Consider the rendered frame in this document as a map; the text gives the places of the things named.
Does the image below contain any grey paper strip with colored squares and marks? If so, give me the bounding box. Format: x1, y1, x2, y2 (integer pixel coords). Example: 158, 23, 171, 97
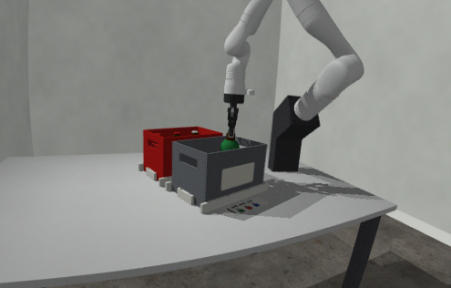
224, 197, 269, 216

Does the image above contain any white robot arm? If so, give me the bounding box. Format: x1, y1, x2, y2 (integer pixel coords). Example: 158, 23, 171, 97
224, 0, 364, 120

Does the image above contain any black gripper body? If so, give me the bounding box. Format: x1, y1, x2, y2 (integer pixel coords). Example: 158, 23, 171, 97
223, 93, 244, 111

